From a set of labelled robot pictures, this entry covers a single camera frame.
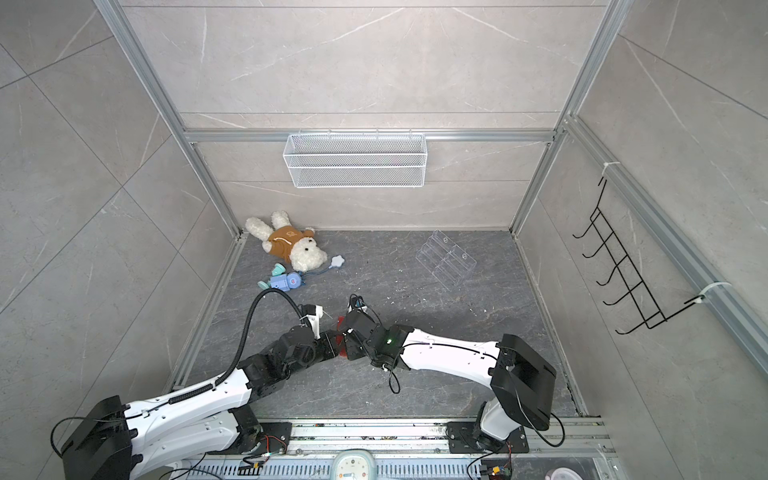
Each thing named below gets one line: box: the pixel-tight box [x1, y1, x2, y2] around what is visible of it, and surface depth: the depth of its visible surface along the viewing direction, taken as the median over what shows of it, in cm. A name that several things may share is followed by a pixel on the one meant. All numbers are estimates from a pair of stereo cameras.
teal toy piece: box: [257, 262, 286, 289], surface depth 106 cm
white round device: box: [331, 449, 378, 480], surface depth 69 cm
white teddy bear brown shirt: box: [245, 210, 328, 272], surface depth 106 cm
